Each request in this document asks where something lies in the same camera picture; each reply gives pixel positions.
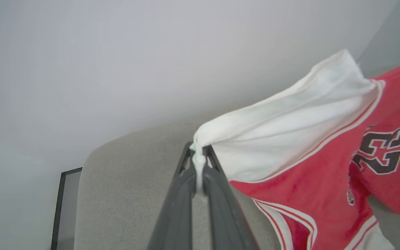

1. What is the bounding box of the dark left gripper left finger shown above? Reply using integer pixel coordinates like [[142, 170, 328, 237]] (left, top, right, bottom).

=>
[[147, 142, 197, 250]]

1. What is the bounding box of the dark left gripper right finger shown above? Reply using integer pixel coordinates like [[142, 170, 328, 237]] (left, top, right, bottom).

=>
[[202, 145, 259, 250]]

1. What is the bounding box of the red and white basketball jersey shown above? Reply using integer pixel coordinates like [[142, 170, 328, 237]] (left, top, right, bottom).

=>
[[190, 49, 400, 250]]

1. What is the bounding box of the grey fabric sofa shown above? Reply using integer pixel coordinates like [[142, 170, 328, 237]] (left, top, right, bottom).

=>
[[74, 104, 400, 250]]

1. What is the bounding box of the black framed panel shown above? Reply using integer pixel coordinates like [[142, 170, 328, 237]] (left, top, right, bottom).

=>
[[51, 168, 82, 250]]

